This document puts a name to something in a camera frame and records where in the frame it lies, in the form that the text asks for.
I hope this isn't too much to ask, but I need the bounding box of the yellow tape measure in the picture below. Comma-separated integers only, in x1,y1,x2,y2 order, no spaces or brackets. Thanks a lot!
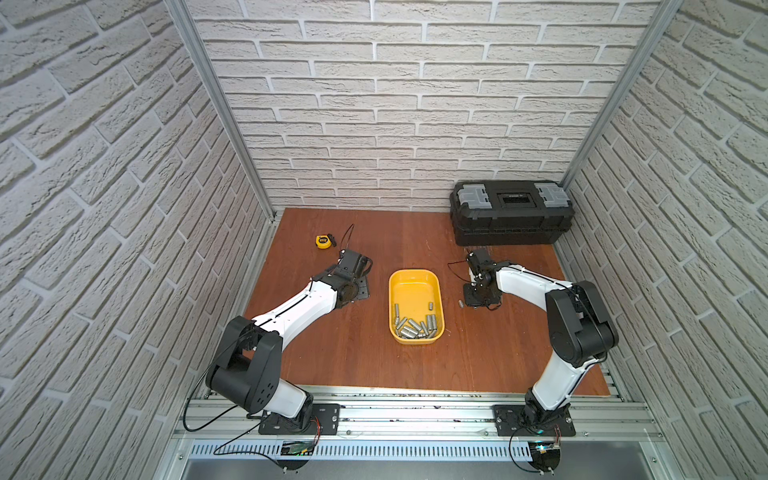
315,234,337,250

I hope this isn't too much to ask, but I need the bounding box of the aluminium frame post right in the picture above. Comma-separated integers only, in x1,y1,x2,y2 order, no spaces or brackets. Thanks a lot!
560,0,683,189

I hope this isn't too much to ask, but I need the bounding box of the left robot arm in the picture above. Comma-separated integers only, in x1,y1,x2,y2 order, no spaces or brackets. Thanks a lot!
204,250,373,424

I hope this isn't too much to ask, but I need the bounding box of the aluminium frame post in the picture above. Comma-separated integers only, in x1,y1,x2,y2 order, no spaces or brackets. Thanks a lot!
560,0,683,189
166,0,277,222

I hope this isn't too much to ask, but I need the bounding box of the yellow plastic storage box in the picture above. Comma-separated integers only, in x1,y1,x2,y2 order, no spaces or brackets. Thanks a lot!
388,269,445,346

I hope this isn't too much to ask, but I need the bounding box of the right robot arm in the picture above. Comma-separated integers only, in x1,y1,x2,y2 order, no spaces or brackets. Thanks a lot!
463,249,619,428

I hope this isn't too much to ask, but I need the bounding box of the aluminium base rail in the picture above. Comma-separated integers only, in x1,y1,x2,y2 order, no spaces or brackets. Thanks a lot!
163,387,668,473

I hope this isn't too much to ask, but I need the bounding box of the black plastic toolbox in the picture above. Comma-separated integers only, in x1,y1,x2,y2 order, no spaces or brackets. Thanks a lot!
449,180,575,247

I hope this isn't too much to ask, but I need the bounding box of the aluminium frame post left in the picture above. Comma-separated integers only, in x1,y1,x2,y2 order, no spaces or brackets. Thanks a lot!
166,0,277,222

